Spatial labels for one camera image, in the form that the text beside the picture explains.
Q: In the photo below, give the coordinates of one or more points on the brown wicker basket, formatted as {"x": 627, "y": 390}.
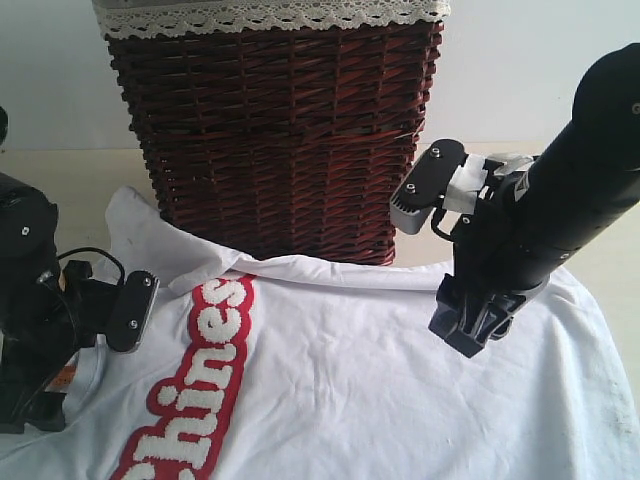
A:
{"x": 281, "y": 142}

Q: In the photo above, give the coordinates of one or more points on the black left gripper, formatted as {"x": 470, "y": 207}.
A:
{"x": 45, "y": 325}

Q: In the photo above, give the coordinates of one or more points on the white t-shirt red lettering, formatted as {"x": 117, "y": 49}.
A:
{"x": 298, "y": 368}

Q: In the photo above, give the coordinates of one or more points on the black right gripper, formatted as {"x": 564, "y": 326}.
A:
{"x": 498, "y": 262}

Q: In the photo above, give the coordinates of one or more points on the cream lace basket liner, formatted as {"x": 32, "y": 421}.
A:
{"x": 150, "y": 19}

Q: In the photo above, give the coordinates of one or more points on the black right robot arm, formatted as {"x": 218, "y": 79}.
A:
{"x": 532, "y": 223}

